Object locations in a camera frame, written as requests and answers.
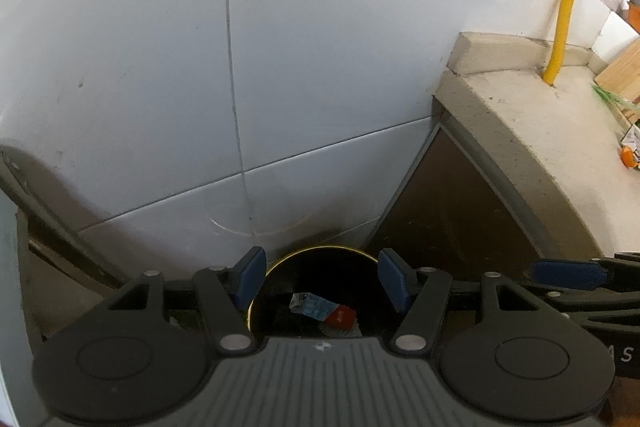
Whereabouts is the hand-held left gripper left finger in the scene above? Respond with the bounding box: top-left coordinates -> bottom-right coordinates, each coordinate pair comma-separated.
107,247 -> 267,355

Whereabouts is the brown cabinet door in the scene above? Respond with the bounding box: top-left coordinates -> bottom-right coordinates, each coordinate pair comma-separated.
370,99 -> 607,304

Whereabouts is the red and blue carton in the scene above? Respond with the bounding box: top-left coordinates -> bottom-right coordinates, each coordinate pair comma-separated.
289,292 -> 359,331

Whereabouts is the wooden knife block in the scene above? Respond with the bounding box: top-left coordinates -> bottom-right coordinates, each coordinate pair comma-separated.
594,39 -> 640,105

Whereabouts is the grey door frame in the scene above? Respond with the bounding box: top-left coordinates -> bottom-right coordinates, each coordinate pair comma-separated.
0,144 -> 127,299

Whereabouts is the green plastic packet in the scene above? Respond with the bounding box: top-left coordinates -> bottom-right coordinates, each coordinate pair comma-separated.
592,84 -> 640,118

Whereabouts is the black yellow-rimmed trash bin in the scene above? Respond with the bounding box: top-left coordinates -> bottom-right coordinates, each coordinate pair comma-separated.
244,245 -> 401,341

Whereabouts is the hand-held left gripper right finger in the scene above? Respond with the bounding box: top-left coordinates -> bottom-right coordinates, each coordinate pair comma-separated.
378,248 -> 546,355

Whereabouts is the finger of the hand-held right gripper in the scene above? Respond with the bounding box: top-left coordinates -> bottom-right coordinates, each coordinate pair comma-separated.
520,288 -> 640,322
531,252 -> 640,292

